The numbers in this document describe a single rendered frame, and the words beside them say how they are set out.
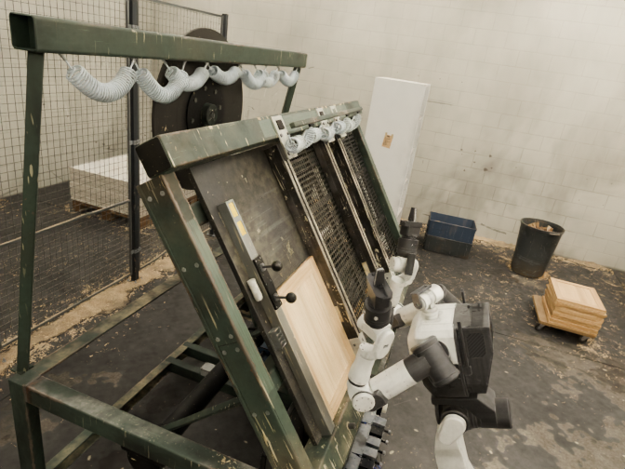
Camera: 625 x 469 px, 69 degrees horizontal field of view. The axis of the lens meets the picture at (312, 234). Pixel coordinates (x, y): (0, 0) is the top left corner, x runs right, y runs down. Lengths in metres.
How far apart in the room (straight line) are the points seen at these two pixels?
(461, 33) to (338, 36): 1.71
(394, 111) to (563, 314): 2.79
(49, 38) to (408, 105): 4.38
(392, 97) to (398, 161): 0.74
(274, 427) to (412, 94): 4.48
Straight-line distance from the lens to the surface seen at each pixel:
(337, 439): 1.87
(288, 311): 1.76
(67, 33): 1.68
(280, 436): 1.59
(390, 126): 5.55
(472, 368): 1.80
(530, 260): 6.17
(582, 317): 4.98
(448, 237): 6.13
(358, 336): 2.16
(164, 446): 1.93
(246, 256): 1.59
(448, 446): 2.05
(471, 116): 6.86
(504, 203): 7.08
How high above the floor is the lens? 2.21
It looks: 22 degrees down
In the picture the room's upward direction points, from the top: 8 degrees clockwise
